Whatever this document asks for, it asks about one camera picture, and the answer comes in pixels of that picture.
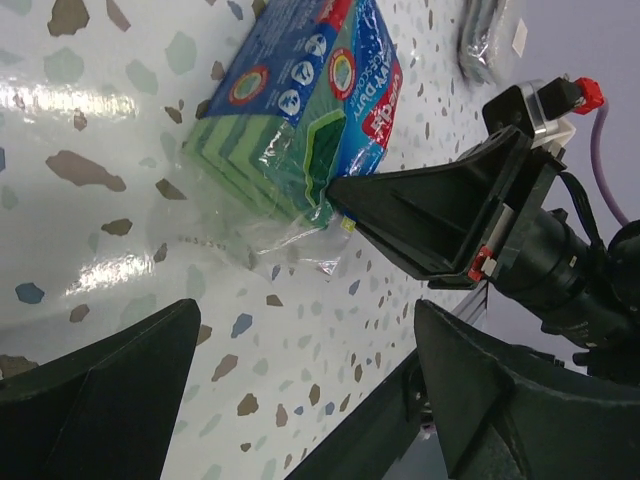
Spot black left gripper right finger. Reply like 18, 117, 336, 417
414, 300, 639, 479

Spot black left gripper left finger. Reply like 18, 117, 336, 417
1, 299, 201, 479

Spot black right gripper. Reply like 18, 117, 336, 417
327, 85, 639, 385

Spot green sponge pack blue label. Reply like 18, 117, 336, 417
149, 1, 403, 274

